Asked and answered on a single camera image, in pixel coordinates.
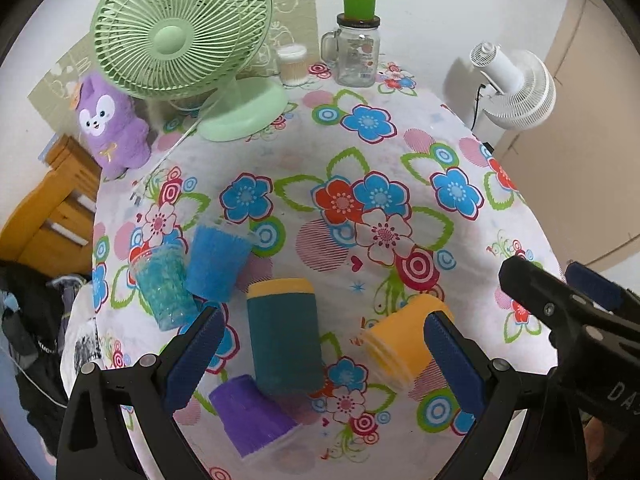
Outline orange plastic cup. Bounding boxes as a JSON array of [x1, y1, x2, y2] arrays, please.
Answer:
[[360, 294, 454, 391]]

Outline purple plastic cup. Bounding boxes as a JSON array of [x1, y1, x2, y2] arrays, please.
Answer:
[[208, 375, 299, 460]]

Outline turquoise glitter plastic cup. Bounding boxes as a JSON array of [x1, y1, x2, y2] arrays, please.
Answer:
[[130, 244, 198, 332]]

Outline blue plastic cup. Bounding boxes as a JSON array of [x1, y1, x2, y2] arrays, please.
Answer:
[[184, 219, 256, 302]]

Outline green cup on jar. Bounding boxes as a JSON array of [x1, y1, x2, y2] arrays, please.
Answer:
[[343, 0, 376, 22]]

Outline white printed bag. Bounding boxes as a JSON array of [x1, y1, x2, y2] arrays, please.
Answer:
[[60, 310, 104, 396]]

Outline black clothing pile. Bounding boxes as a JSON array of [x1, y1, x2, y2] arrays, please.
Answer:
[[1, 260, 87, 456]]

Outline white floor fan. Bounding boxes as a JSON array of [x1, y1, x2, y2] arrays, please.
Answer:
[[470, 41, 556, 131]]

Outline teal tumbler yellow rim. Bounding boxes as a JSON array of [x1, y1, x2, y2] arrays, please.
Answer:
[[246, 278, 324, 396]]

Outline wooden chair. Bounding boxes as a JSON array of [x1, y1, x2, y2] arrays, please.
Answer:
[[1, 136, 101, 278]]

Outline floral tablecloth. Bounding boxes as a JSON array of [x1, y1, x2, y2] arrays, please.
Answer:
[[73, 63, 560, 479]]

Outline purple plush toy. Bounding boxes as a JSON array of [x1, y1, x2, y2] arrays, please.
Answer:
[[70, 72, 151, 180]]

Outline glass mason jar mug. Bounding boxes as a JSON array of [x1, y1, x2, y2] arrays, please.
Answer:
[[320, 13, 381, 88]]

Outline cotton swab container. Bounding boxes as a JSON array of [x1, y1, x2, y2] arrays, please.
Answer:
[[276, 44, 308, 87]]

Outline green desk fan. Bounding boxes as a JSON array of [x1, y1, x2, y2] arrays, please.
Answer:
[[91, 0, 288, 142]]

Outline beige patterned wall cloth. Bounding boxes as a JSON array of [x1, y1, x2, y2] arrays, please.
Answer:
[[28, 0, 319, 133]]

